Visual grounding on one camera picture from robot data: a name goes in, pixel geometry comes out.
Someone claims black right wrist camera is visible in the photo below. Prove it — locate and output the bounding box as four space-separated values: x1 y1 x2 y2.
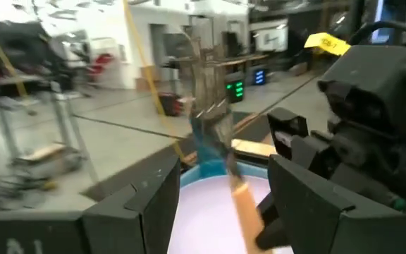
317 44 406 142

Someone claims green-lit black device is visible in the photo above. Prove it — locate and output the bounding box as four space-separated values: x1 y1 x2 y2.
225 78 245 104

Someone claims yellow hanging cable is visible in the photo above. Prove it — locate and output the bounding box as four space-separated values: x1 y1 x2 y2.
122 0 187 162

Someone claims yellow paper tag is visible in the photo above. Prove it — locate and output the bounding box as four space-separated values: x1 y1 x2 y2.
304 32 352 57

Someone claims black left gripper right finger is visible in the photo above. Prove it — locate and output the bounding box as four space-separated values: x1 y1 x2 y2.
268 155 406 254

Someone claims blue translucent plastic cup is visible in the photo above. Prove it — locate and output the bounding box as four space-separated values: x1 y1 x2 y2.
185 37 238 178

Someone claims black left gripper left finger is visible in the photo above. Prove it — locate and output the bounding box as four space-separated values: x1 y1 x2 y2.
0 155 181 254

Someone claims black right camera cable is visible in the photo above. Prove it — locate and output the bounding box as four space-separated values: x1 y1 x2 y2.
349 20 406 47

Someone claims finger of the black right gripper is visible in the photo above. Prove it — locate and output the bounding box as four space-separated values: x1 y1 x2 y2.
254 192 291 250

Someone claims blue plastic tray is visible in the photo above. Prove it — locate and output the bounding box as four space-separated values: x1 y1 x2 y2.
180 160 269 188

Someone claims orange-handled metal spoon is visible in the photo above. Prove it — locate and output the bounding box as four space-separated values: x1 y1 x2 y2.
223 151 273 254

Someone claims blue-lit black device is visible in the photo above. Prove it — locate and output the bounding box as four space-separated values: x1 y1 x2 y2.
252 67 268 86

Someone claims lavender round plate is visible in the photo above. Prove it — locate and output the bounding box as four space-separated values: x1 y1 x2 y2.
167 174 295 254

